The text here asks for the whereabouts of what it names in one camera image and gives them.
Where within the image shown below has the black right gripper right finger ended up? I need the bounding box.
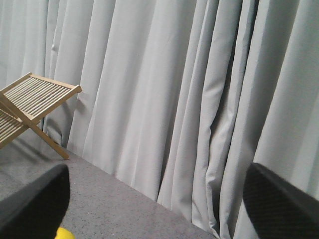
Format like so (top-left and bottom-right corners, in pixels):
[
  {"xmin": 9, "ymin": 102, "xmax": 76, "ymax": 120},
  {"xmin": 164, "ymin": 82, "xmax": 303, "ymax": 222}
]
[{"xmin": 243, "ymin": 163, "xmax": 319, "ymax": 239}]

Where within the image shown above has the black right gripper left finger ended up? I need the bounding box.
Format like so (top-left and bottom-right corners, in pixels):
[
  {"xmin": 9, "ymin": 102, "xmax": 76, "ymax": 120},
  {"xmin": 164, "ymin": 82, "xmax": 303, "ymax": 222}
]
[{"xmin": 0, "ymin": 164, "xmax": 69, "ymax": 239}]

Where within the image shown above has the yellow lemon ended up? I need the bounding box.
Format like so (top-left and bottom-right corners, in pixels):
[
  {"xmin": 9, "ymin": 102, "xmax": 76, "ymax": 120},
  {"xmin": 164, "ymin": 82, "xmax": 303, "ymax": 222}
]
[{"xmin": 55, "ymin": 227, "xmax": 75, "ymax": 239}]

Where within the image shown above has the wooden folding dish rack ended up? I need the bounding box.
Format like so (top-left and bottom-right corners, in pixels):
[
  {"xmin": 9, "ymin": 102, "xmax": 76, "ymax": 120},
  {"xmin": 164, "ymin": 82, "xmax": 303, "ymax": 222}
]
[{"xmin": 0, "ymin": 72, "xmax": 82, "ymax": 160}]

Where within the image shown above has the grey curtain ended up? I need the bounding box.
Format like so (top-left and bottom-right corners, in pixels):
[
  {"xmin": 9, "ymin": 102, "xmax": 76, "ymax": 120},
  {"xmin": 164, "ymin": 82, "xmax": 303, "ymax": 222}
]
[{"xmin": 0, "ymin": 0, "xmax": 319, "ymax": 239}]

